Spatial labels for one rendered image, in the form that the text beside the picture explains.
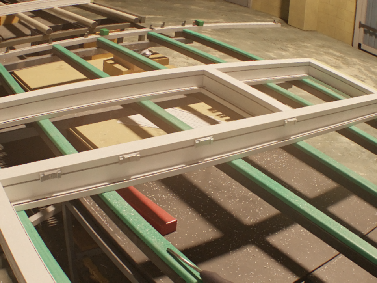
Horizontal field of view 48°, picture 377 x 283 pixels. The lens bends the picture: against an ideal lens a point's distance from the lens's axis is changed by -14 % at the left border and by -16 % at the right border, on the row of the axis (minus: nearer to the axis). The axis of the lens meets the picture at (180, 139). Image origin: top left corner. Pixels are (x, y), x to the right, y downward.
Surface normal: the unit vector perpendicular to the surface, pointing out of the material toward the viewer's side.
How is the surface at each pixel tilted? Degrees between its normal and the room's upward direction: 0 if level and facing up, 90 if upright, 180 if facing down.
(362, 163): 0
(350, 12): 90
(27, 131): 90
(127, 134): 0
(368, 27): 90
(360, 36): 90
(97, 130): 0
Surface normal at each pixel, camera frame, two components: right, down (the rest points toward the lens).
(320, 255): 0.08, -0.90
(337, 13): -0.82, 0.19
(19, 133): 0.58, 0.40
